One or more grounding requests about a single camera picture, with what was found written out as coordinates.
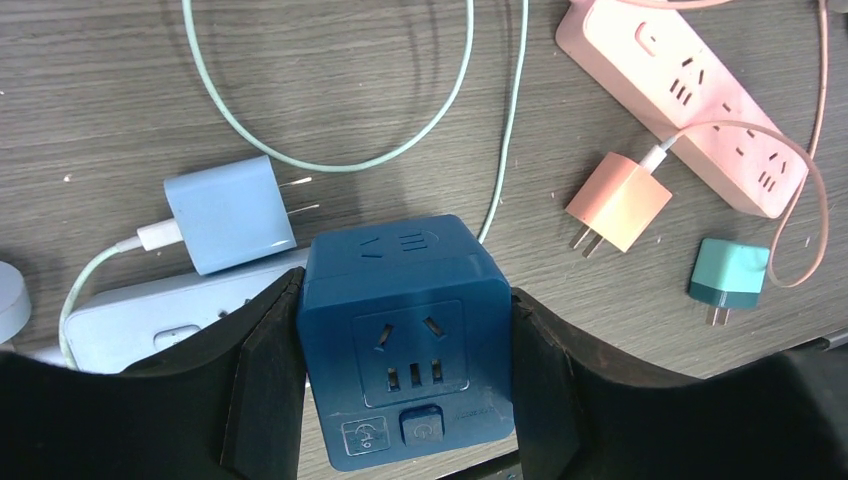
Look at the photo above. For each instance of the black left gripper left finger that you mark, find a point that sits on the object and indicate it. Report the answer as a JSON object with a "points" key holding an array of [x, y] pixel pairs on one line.
{"points": [[226, 403]]}

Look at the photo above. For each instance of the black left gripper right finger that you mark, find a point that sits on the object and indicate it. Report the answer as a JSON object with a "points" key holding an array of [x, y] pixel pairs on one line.
{"points": [[585, 409]]}

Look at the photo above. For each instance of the dark blue cube socket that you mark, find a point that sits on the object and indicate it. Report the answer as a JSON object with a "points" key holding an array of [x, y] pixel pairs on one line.
{"points": [[406, 333]]}

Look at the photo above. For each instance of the light blue charger plug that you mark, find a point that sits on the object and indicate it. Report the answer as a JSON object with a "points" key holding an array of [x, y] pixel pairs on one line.
{"points": [[226, 216]]}

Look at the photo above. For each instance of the teal charger plug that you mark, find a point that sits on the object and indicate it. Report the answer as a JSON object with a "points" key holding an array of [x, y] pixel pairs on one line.
{"points": [[728, 275]]}

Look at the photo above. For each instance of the orange pink charger plug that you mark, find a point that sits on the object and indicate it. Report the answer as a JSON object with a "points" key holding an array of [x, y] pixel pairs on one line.
{"points": [[616, 204]]}

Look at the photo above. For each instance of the light blue power strip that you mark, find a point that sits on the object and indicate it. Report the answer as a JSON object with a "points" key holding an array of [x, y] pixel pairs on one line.
{"points": [[119, 327]]}

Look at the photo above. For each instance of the pink power strip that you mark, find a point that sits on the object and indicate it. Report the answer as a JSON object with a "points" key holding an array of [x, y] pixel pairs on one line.
{"points": [[655, 64]]}

